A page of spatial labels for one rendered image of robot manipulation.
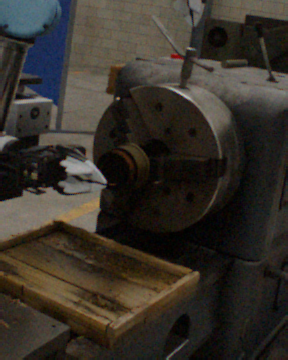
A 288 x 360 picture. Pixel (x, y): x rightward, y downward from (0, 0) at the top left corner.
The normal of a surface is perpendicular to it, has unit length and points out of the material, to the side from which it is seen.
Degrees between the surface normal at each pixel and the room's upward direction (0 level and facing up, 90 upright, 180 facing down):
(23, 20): 89
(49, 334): 0
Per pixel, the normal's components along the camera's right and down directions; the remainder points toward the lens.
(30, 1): 0.37, 0.24
